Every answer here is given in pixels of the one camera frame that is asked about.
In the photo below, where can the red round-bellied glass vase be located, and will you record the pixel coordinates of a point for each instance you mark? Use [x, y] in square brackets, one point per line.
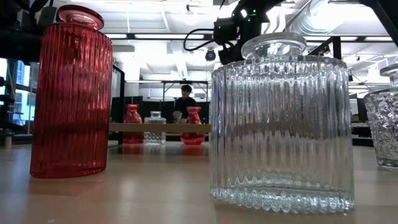
[193, 116]

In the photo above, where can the wide clear ribbed glass vase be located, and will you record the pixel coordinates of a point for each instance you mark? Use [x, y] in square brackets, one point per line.
[281, 130]

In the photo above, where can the clear diamond-cut square vase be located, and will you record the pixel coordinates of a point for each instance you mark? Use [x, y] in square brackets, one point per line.
[155, 119]

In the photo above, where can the red ribbed bottle vase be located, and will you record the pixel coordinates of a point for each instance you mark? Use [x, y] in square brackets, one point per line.
[133, 116]

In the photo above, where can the wide clear diamond-cut vase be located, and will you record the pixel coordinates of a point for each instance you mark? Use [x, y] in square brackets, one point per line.
[384, 124]

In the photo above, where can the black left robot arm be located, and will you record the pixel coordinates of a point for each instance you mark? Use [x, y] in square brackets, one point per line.
[18, 40]

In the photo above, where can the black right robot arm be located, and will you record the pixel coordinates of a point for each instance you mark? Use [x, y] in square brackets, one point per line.
[248, 25]

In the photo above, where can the person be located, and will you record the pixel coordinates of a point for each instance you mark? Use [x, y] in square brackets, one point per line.
[185, 105]

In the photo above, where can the black ceiling dome camera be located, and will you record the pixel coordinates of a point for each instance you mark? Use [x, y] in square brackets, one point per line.
[210, 56]

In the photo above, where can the silver ventilation duct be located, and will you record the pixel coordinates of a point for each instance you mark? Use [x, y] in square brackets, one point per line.
[320, 18]

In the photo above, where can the wooden shelf black metal frame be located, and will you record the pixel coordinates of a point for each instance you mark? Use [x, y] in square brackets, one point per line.
[160, 127]

